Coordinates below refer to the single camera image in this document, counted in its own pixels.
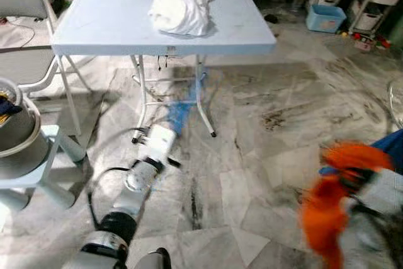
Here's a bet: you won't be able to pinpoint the steel laundry bucket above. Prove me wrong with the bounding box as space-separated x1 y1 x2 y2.
0 77 52 180

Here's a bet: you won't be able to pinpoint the light blue plastic child chair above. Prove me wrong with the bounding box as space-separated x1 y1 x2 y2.
0 124 87 213

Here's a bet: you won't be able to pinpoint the light blue plastic box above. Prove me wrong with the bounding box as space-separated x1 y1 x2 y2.
306 4 348 34

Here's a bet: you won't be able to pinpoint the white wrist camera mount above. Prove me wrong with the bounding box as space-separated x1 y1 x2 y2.
360 167 403 218
134 124 178 168

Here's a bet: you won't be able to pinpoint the red floor toys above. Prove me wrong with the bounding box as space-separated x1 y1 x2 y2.
343 28 392 54

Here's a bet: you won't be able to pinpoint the light blue folding table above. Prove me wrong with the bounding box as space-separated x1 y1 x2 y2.
50 0 278 144

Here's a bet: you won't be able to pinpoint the blue plastic clothes hanger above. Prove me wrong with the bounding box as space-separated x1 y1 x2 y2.
165 67 210 139

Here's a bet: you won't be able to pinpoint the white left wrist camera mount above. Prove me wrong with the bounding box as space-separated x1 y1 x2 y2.
134 124 178 168

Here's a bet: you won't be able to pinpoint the orange shirt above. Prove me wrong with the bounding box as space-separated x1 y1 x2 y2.
298 141 396 269

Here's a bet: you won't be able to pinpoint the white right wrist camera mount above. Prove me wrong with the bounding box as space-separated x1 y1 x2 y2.
360 167 403 218

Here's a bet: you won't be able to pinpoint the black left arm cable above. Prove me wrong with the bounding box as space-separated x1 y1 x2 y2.
87 166 133 229

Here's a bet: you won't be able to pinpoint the white crumpled cloth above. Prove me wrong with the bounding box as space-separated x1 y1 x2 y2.
149 0 217 37

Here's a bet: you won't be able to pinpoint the grey robot left leg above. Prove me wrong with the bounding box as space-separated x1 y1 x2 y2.
129 247 173 269

